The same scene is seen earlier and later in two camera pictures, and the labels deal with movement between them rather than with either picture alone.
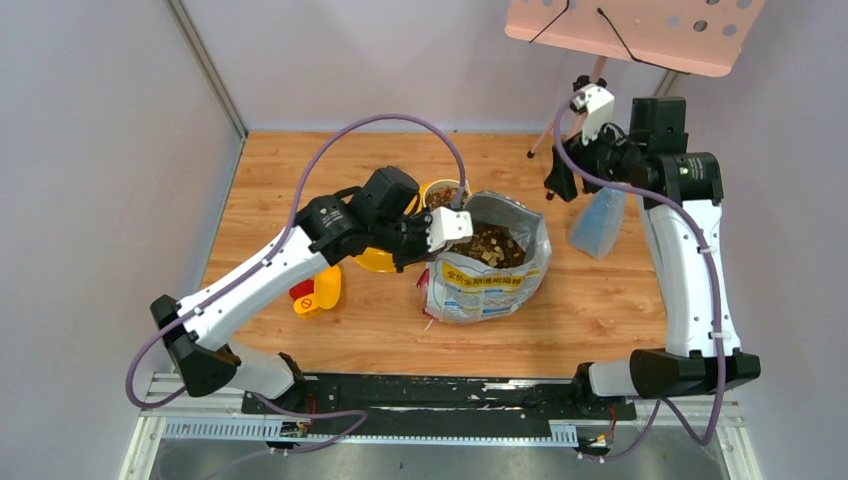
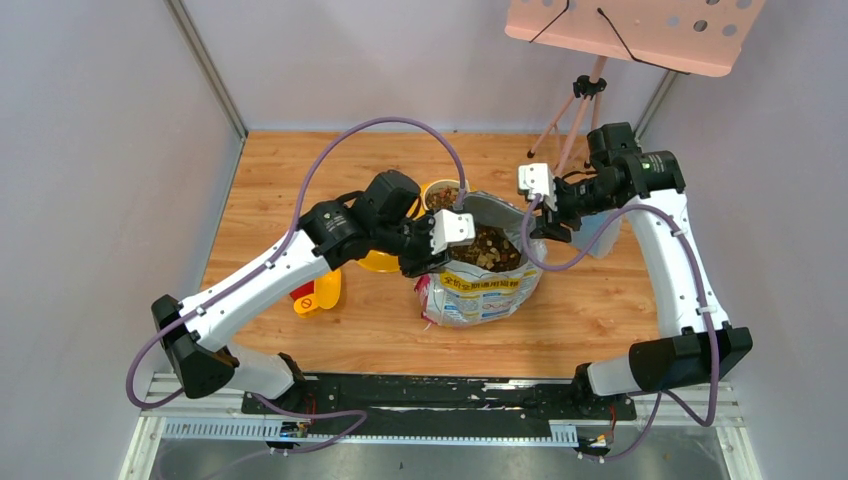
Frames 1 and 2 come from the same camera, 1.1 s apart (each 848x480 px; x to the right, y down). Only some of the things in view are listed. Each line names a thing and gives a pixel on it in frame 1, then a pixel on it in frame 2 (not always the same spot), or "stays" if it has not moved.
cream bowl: x=441 y=193 stays
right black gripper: x=562 y=178 to x=556 y=225
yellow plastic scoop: x=328 y=286 stays
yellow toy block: x=305 y=306 stays
